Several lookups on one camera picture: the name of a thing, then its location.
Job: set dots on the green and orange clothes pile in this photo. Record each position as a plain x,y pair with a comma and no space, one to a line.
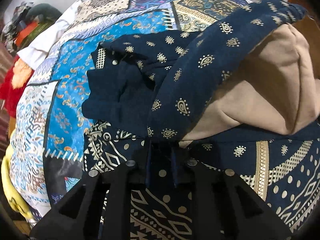
27,22

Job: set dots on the blue patchwork bedspread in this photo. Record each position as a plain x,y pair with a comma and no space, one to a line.
48,137

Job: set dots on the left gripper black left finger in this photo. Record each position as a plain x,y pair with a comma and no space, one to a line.
97,207

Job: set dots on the white sheet at bed edge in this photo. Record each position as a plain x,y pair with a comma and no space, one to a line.
34,54

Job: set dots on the navy patterned hooded garment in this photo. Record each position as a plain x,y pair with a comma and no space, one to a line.
241,94

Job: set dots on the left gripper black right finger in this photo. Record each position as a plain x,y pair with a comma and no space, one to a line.
223,206

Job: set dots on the yellow cloth at bed edge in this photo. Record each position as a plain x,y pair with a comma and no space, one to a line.
15,200

